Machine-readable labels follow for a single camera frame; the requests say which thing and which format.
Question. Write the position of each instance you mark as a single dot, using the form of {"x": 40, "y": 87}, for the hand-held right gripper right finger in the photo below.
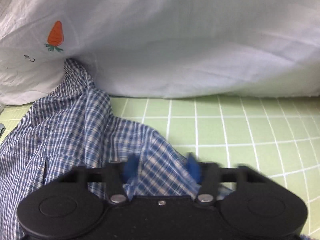
{"x": 193, "y": 167}

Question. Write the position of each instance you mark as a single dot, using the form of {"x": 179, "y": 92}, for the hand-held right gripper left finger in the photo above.
{"x": 130, "y": 167}

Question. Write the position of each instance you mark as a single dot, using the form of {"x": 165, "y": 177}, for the blue plaid shirt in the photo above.
{"x": 62, "y": 130}

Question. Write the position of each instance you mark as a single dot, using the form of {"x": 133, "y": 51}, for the green grid mat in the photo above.
{"x": 250, "y": 130}

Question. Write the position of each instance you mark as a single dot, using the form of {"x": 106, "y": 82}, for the white carrot print sheet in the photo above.
{"x": 175, "y": 42}

